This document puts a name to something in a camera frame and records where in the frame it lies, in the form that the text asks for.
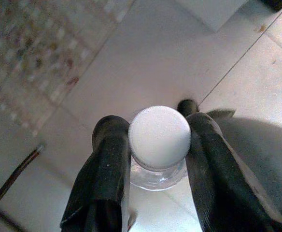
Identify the marble-top folding table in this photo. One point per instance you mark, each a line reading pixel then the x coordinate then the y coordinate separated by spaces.
pixel 18 169

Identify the beige patterned rug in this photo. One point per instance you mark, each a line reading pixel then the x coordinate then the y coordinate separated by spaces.
pixel 34 60

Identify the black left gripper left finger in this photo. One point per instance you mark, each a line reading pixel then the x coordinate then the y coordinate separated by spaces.
pixel 104 157

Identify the clear plastic water bottle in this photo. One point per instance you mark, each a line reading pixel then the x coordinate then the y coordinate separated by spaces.
pixel 160 137

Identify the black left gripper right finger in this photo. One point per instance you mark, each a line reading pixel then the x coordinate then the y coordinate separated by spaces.
pixel 218 174

